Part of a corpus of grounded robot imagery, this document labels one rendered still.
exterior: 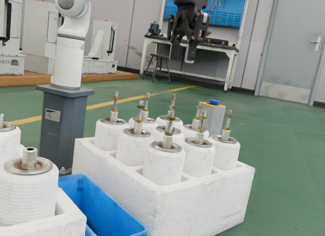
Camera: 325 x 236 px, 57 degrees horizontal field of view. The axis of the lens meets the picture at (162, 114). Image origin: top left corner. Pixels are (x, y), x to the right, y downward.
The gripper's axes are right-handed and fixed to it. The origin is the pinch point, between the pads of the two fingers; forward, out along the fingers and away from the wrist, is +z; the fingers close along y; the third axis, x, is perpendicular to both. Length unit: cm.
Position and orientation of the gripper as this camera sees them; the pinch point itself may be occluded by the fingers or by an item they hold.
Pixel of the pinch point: (181, 55)
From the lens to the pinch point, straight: 69.7
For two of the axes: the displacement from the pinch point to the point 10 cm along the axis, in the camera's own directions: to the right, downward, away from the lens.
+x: 8.8, 0.4, 4.8
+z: -1.5, 9.7, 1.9
